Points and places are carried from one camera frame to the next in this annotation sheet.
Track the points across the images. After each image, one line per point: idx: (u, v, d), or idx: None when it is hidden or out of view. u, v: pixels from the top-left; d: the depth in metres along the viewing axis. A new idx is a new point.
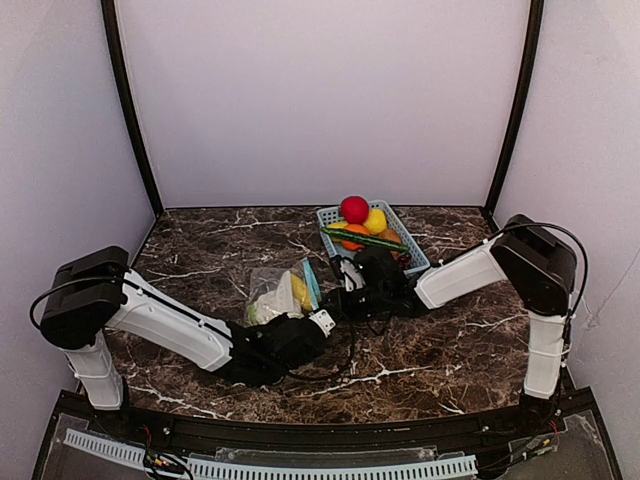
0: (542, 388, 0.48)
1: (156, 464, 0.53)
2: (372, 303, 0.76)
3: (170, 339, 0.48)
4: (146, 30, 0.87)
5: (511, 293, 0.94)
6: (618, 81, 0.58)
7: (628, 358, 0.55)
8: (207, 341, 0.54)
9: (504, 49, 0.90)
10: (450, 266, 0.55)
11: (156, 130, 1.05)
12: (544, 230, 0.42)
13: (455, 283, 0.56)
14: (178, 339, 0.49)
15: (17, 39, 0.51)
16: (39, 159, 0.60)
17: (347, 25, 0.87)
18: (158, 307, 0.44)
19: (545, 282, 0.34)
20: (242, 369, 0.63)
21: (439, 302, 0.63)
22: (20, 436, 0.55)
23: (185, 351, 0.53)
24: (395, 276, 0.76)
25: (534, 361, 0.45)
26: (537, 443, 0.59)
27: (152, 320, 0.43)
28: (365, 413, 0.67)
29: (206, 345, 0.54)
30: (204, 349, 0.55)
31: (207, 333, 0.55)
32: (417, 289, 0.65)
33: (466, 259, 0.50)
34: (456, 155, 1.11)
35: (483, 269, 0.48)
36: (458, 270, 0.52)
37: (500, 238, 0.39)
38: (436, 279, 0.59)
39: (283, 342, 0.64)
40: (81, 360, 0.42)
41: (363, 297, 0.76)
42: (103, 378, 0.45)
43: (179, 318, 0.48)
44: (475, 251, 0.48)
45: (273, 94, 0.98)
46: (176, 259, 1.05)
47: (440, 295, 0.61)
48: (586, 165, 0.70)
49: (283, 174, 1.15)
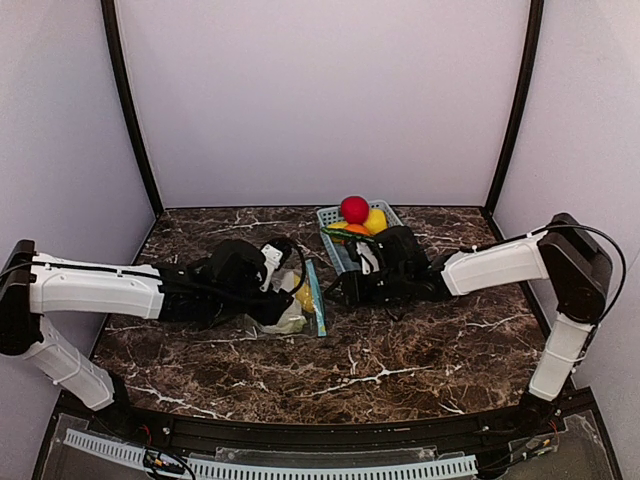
0: (549, 388, 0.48)
1: (156, 464, 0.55)
2: (390, 285, 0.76)
3: (94, 301, 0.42)
4: (146, 29, 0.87)
5: (512, 293, 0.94)
6: (618, 81, 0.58)
7: (628, 358, 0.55)
8: (130, 286, 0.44)
9: (504, 49, 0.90)
10: (483, 256, 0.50)
11: (156, 130, 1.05)
12: (588, 234, 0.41)
13: (486, 275, 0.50)
14: (102, 297, 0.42)
15: (17, 39, 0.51)
16: (39, 159, 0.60)
17: (346, 26, 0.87)
18: (62, 272, 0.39)
19: (588, 288, 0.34)
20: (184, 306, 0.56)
21: (465, 293, 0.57)
22: (21, 436, 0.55)
23: (125, 307, 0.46)
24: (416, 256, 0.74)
25: (545, 360, 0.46)
26: (537, 443, 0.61)
27: (60, 286, 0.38)
28: (365, 413, 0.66)
29: (135, 292, 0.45)
30: (140, 297, 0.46)
31: (130, 279, 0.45)
32: (444, 275, 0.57)
33: (505, 251, 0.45)
34: (456, 155, 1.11)
35: (523, 264, 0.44)
36: (493, 261, 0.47)
37: (548, 236, 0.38)
38: (466, 266, 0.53)
39: (220, 264, 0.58)
40: (42, 364, 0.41)
41: (382, 280, 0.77)
42: (79, 373, 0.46)
43: (86, 273, 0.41)
44: (515, 245, 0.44)
45: (273, 94, 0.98)
46: (176, 259, 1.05)
47: (467, 284, 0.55)
48: (586, 164, 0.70)
49: (283, 174, 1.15)
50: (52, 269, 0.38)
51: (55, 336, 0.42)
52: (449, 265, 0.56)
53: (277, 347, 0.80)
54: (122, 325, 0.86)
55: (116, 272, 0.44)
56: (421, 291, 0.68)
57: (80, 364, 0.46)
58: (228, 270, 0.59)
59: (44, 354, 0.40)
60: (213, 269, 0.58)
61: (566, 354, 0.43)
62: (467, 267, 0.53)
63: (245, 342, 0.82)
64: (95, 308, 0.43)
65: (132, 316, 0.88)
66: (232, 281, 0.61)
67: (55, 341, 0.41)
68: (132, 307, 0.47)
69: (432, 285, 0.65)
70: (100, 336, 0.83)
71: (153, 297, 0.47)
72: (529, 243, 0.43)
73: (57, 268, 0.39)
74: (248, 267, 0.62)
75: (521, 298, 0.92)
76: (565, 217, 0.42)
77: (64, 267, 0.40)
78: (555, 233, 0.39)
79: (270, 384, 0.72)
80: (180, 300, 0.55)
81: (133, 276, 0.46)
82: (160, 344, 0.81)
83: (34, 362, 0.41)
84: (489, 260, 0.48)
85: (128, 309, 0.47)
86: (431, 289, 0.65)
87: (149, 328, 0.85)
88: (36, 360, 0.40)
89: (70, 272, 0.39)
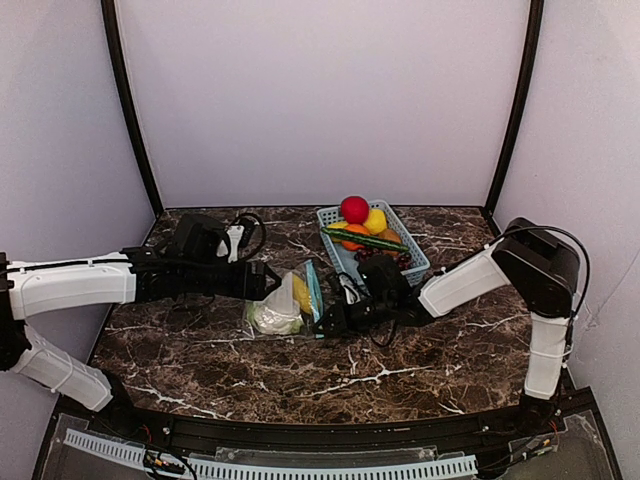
0: (541, 386, 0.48)
1: (156, 464, 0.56)
2: (377, 313, 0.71)
3: (73, 295, 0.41)
4: (146, 29, 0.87)
5: (512, 293, 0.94)
6: (618, 81, 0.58)
7: (628, 359, 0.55)
8: (101, 273, 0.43)
9: (504, 49, 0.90)
10: (454, 270, 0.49)
11: (156, 130, 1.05)
12: (544, 231, 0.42)
13: (460, 290, 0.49)
14: (80, 289, 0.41)
15: (17, 39, 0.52)
16: (38, 158, 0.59)
17: (347, 27, 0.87)
18: (37, 273, 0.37)
19: (548, 283, 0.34)
20: (161, 279, 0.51)
21: (445, 311, 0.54)
22: (20, 437, 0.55)
23: (104, 296, 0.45)
24: (399, 283, 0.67)
25: (534, 359, 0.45)
26: (537, 443, 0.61)
27: (40, 286, 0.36)
28: (365, 413, 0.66)
29: (110, 277, 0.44)
30: (116, 283, 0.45)
31: (102, 266, 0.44)
32: (421, 297, 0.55)
33: (470, 263, 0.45)
34: (456, 155, 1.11)
35: (488, 274, 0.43)
36: (462, 275, 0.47)
37: (501, 241, 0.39)
38: (439, 284, 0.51)
39: (185, 237, 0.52)
40: (34, 373, 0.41)
41: (368, 307, 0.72)
42: (73, 376, 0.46)
43: (59, 269, 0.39)
44: (477, 256, 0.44)
45: (273, 93, 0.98)
46: None
47: (446, 303, 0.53)
48: (586, 164, 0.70)
49: (283, 174, 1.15)
50: (27, 271, 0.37)
51: (41, 342, 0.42)
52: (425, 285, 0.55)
53: (277, 347, 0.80)
54: (122, 325, 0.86)
55: (87, 262, 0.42)
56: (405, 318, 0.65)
57: (73, 367, 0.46)
58: (193, 243, 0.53)
59: (37, 362, 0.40)
60: (178, 244, 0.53)
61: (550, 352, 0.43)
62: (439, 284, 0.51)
63: (244, 342, 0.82)
64: (76, 301, 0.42)
65: (132, 316, 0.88)
66: (200, 254, 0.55)
67: (44, 347, 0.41)
68: (113, 295, 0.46)
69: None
70: (100, 336, 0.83)
71: (127, 279, 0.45)
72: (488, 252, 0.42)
73: (31, 271, 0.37)
74: (214, 239, 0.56)
75: (521, 297, 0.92)
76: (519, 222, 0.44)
77: (39, 268, 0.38)
78: (509, 238, 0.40)
79: (269, 384, 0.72)
80: (154, 278, 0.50)
81: (104, 263, 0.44)
82: (160, 344, 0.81)
83: (26, 373, 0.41)
84: (458, 274, 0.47)
85: (109, 298, 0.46)
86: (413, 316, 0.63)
87: (149, 328, 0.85)
88: (28, 370, 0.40)
89: (45, 271, 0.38)
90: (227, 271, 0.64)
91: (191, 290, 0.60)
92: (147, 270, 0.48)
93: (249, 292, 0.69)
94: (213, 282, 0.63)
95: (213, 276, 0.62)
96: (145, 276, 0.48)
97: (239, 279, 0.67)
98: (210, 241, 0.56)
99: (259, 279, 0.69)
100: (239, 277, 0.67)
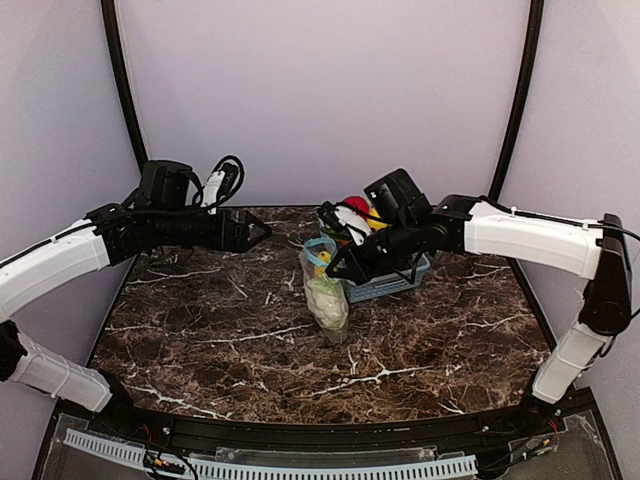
0: (550, 390, 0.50)
1: (156, 464, 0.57)
2: (396, 249, 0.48)
3: (48, 277, 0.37)
4: (146, 29, 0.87)
5: (512, 293, 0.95)
6: (617, 80, 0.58)
7: (628, 359, 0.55)
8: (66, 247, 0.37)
9: (504, 49, 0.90)
10: (532, 227, 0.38)
11: (156, 129, 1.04)
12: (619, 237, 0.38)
13: (521, 247, 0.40)
14: (52, 268, 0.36)
15: (17, 38, 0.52)
16: (39, 158, 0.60)
17: (347, 27, 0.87)
18: (3, 268, 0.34)
19: (616, 303, 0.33)
20: (129, 236, 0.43)
21: (478, 253, 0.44)
22: (20, 437, 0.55)
23: (90, 265, 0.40)
24: (419, 201, 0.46)
25: (554, 362, 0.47)
26: (537, 443, 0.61)
27: (11, 281, 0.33)
28: (365, 413, 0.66)
29: (78, 247, 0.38)
30: (87, 250, 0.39)
31: (66, 240, 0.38)
32: (463, 226, 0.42)
33: (562, 235, 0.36)
34: (456, 155, 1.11)
35: (568, 256, 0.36)
36: (539, 238, 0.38)
37: (610, 241, 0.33)
38: (502, 229, 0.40)
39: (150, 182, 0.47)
40: (32, 380, 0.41)
41: (383, 247, 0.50)
42: (71, 377, 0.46)
43: (23, 258, 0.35)
44: (570, 232, 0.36)
45: (273, 92, 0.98)
46: (176, 259, 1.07)
47: (489, 247, 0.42)
48: (587, 164, 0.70)
49: (283, 173, 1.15)
50: None
51: (36, 347, 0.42)
52: (455, 214, 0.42)
53: (277, 347, 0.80)
54: (122, 325, 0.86)
55: (50, 241, 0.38)
56: (431, 237, 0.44)
57: (69, 369, 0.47)
58: (160, 187, 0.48)
59: (34, 367, 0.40)
60: (144, 192, 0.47)
61: (574, 361, 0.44)
62: (502, 227, 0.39)
63: (245, 342, 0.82)
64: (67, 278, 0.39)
65: (131, 316, 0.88)
66: (170, 200, 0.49)
67: (39, 352, 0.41)
68: (95, 264, 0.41)
69: (444, 226, 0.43)
70: (100, 336, 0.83)
71: (95, 243, 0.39)
72: (588, 238, 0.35)
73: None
74: (182, 180, 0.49)
75: (521, 298, 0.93)
76: (613, 218, 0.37)
77: (4, 264, 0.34)
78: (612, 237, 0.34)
79: (270, 384, 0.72)
80: (125, 235, 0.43)
81: (68, 236, 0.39)
82: (160, 344, 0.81)
83: (25, 381, 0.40)
84: (540, 237, 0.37)
85: (93, 267, 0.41)
86: (444, 234, 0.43)
87: (149, 328, 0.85)
88: (26, 378, 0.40)
89: (7, 265, 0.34)
90: (204, 220, 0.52)
91: (162, 241, 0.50)
92: (113, 228, 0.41)
93: (228, 243, 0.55)
94: (187, 233, 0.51)
95: (185, 228, 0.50)
96: (115, 235, 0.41)
97: (215, 227, 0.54)
98: (179, 182, 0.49)
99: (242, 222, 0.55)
100: (216, 226, 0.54)
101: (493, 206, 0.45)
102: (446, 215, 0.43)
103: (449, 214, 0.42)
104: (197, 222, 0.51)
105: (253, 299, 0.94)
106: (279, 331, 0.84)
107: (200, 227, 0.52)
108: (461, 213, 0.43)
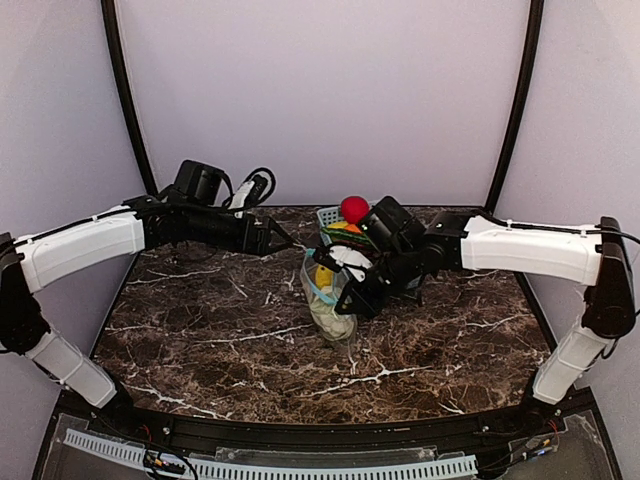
0: (548, 391, 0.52)
1: (156, 464, 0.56)
2: (399, 275, 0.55)
3: (87, 254, 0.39)
4: (146, 29, 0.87)
5: (512, 293, 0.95)
6: (617, 80, 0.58)
7: (628, 359, 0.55)
8: (105, 227, 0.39)
9: (504, 49, 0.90)
10: (530, 237, 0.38)
11: (156, 129, 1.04)
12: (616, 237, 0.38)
13: (521, 258, 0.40)
14: (92, 245, 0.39)
15: (17, 38, 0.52)
16: (38, 159, 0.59)
17: (347, 27, 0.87)
18: (45, 241, 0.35)
19: (609, 304, 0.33)
20: (165, 227, 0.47)
21: (479, 268, 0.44)
22: (20, 437, 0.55)
23: (122, 250, 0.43)
24: (409, 226, 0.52)
25: (555, 365, 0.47)
26: (537, 443, 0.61)
27: (55, 252, 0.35)
28: (365, 413, 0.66)
29: (118, 229, 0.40)
30: (126, 233, 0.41)
31: (107, 220, 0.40)
32: (459, 243, 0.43)
33: (559, 244, 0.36)
34: (457, 155, 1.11)
35: (568, 264, 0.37)
36: (538, 248, 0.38)
37: (608, 246, 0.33)
38: (499, 242, 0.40)
39: (186, 180, 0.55)
40: (48, 361, 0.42)
41: (387, 277, 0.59)
42: (84, 366, 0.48)
43: (65, 232, 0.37)
44: (567, 240, 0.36)
45: (272, 92, 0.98)
46: (176, 259, 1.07)
47: (489, 261, 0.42)
48: (586, 163, 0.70)
49: (284, 173, 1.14)
50: (35, 241, 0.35)
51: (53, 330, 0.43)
52: (450, 232, 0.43)
53: (277, 347, 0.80)
54: (123, 325, 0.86)
55: (92, 220, 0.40)
56: (429, 258, 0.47)
57: (83, 357, 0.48)
58: (196, 185, 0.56)
59: (49, 350, 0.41)
60: (180, 188, 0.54)
61: (576, 362, 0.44)
62: (499, 241, 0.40)
63: (245, 342, 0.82)
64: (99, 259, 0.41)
65: (131, 316, 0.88)
66: (204, 197, 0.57)
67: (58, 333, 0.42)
68: (128, 248, 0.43)
69: (441, 246, 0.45)
70: (100, 336, 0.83)
71: (136, 228, 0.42)
72: (587, 245, 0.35)
73: (37, 240, 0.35)
74: (215, 180, 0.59)
75: (521, 298, 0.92)
76: (612, 220, 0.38)
77: (46, 236, 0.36)
78: (610, 241, 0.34)
79: (270, 384, 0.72)
80: (160, 225, 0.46)
81: (109, 217, 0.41)
82: (160, 344, 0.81)
83: (42, 361, 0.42)
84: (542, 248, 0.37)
85: (126, 250, 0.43)
86: (441, 253, 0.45)
87: (149, 328, 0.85)
88: (43, 359, 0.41)
89: (51, 238, 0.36)
90: (227, 225, 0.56)
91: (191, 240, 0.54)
92: (151, 215, 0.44)
93: (249, 246, 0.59)
94: (214, 233, 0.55)
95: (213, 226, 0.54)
96: (151, 223, 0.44)
97: (241, 231, 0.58)
98: (211, 182, 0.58)
99: (267, 231, 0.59)
100: (241, 230, 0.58)
101: (488, 217, 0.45)
102: (442, 235, 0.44)
103: (445, 234, 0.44)
104: (224, 222, 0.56)
105: (253, 299, 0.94)
106: (279, 331, 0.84)
107: (224, 228, 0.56)
108: (456, 231, 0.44)
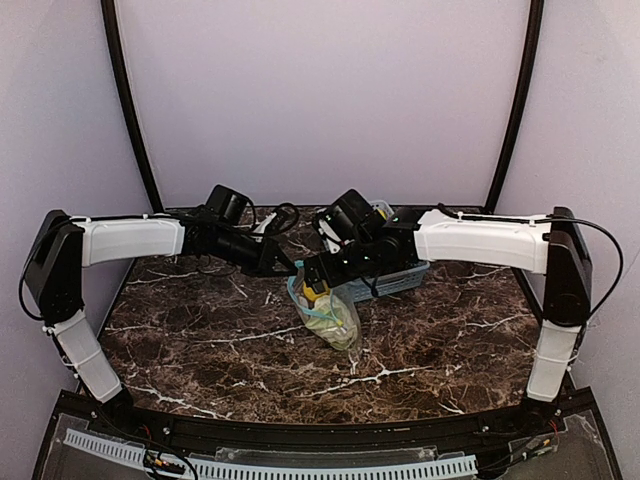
0: (542, 388, 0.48)
1: (156, 464, 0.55)
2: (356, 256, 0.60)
3: (133, 242, 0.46)
4: (146, 28, 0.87)
5: (512, 293, 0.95)
6: (618, 78, 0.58)
7: (630, 361, 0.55)
8: (151, 225, 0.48)
9: (505, 49, 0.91)
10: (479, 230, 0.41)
11: (155, 129, 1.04)
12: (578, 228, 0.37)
13: (471, 248, 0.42)
14: (137, 236, 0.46)
15: (16, 39, 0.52)
16: (37, 160, 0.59)
17: (347, 25, 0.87)
18: (101, 222, 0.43)
19: (575, 298, 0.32)
20: (197, 236, 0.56)
21: (434, 258, 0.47)
22: (19, 436, 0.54)
23: (154, 249, 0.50)
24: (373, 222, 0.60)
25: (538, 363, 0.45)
26: (537, 443, 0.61)
27: (108, 233, 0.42)
28: (365, 413, 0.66)
29: (162, 230, 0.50)
30: (165, 235, 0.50)
31: (156, 220, 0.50)
32: (413, 236, 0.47)
33: (507, 233, 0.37)
34: (457, 156, 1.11)
35: (515, 252, 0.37)
36: (486, 238, 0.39)
37: (555, 232, 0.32)
38: (448, 232, 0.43)
39: (219, 202, 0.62)
40: (74, 344, 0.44)
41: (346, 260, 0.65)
42: (99, 356, 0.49)
43: (120, 221, 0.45)
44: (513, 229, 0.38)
45: (273, 92, 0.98)
46: (176, 259, 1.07)
47: (442, 251, 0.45)
48: (587, 162, 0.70)
49: (283, 173, 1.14)
50: (93, 221, 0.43)
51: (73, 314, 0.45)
52: (405, 226, 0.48)
53: (277, 347, 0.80)
54: (122, 325, 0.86)
55: (142, 217, 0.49)
56: (386, 249, 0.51)
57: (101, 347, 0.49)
58: (225, 208, 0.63)
59: (76, 328, 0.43)
60: (213, 208, 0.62)
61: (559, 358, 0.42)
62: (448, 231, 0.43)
63: (245, 342, 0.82)
64: (134, 252, 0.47)
65: (132, 316, 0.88)
66: (232, 218, 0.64)
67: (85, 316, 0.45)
68: (164, 248, 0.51)
69: (396, 239, 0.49)
70: (100, 336, 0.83)
71: (177, 232, 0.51)
72: (533, 233, 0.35)
73: (96, 221, 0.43)
74: (242, 205, 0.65)
75: (521, 298, 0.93)
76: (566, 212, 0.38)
77: (103, 220, 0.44)
78: (560, 228, 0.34)
79: (270, 384, 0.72)
80: (194, 235, 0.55)
81: (157, 219, 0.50)
82: (160, 344, 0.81)
83: (68, 344, 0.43)
84: (489, 236, 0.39)
85: (162, 250, 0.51)
86: (396, 245, 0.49)
87: (149, 328, 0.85)
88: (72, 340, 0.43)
89: (108, 222, 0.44)
90: (249, 245, 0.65)
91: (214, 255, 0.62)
92: (191, 226, 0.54)
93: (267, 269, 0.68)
94: (234, 252, 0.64)
95: (235, 249, 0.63)
96: (190, 232, 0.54)
97: (258, 252, 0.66)
98: (239, 206, 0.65)
99: (277, 253, 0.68)
100: (258, 251, 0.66)
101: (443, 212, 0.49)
102: (398, 229, 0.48)
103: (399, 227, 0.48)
104: (244, 244, 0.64)
105: (253, 299, 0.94)
106: (279, 331, 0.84)
107: (246, 250, 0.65)
108: (410, 226, 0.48)
